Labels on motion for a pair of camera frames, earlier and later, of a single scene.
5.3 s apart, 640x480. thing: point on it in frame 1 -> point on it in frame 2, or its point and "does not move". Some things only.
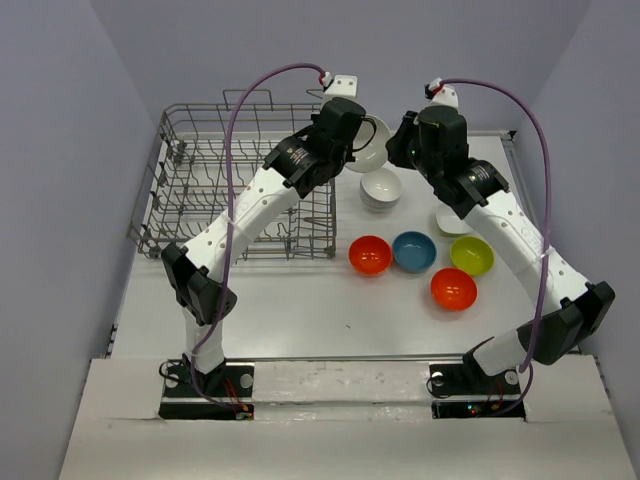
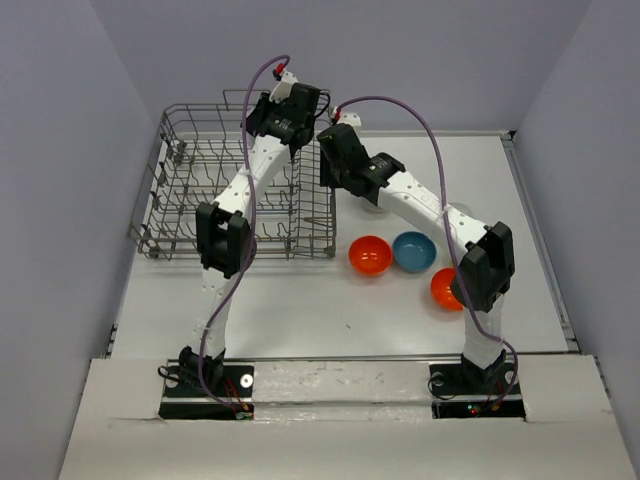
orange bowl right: x=453 y=289 does not move
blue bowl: x=414 y=251 does not move
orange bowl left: x=370 y=255 does not move
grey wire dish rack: x=180 y=187 does not move
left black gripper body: x=347 y=156 -> x=276 y=108
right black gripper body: x=422 y=158 -> x=330 y=173
